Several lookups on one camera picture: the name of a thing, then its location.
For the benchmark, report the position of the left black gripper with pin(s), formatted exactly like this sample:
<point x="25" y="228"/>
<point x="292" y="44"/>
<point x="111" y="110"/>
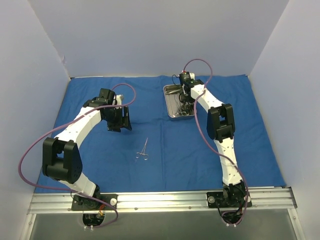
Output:
<point x="119" y="124"/>

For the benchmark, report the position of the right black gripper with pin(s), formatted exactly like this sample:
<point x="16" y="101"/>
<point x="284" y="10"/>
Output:
<point x="185" y="99"/>

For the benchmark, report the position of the stainless steel instrument tray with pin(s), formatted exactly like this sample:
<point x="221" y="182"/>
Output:
<point x="171" y="96"/>

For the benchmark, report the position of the steel forceps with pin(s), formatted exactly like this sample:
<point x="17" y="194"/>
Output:
<point x="142" y="153"/>
<point x="183" y="109"/>

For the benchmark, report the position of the blue surgical drape cloth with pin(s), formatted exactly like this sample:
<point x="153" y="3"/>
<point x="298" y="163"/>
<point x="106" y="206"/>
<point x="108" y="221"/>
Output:
<point x="180" y="153"/>

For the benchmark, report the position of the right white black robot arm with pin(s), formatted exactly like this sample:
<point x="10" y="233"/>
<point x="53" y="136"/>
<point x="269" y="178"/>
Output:
<point x="220" y="128"/>

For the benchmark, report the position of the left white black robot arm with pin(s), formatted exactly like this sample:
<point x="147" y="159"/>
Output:
<point x="61" y="159"/>

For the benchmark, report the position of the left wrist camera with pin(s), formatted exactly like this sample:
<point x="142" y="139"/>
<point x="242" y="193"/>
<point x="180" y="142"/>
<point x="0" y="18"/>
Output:
<point x="119" y="99"/>

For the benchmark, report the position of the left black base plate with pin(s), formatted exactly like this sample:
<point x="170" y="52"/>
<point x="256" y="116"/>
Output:
<point x="80" y="203"/>

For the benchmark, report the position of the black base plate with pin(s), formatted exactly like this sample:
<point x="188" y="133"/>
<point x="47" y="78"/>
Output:
<point x="80" y="203"/>
<point x="220" y="199"/>

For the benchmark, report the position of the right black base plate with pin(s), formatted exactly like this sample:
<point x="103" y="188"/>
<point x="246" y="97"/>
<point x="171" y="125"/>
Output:
<point x="220" y="199"/>

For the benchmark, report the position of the aluminium front rail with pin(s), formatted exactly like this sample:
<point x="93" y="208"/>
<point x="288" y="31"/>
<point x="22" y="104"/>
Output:
<point x="179" y="201"/>

